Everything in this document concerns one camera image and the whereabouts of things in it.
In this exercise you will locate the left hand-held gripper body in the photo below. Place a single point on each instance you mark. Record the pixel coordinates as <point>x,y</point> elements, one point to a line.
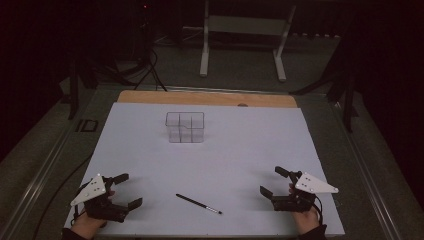
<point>100,208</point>

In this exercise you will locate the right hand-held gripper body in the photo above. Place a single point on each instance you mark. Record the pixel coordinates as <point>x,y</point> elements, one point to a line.
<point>296,203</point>

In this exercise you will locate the black pen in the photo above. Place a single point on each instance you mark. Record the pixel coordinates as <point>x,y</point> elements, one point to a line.
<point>198,203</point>

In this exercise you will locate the clear plastic compartment organizer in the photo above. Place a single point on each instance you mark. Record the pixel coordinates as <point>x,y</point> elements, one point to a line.
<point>185,128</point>

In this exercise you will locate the person's right hand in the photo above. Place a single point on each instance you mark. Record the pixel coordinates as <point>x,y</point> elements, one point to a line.
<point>308,220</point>

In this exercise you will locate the person's left hand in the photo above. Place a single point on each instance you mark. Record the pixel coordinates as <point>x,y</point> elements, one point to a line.
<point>87,225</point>

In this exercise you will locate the white table mat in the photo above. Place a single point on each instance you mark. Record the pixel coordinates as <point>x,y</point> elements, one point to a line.
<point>213,160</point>

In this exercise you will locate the dark metal stand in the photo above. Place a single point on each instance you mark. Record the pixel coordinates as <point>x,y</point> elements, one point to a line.
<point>75,90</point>
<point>343,86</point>

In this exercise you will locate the white metal stand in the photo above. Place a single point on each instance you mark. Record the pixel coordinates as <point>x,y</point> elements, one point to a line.
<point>243,26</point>

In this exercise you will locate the metal floor rail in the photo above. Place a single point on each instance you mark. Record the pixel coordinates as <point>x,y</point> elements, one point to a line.
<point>36,173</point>
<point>363,173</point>

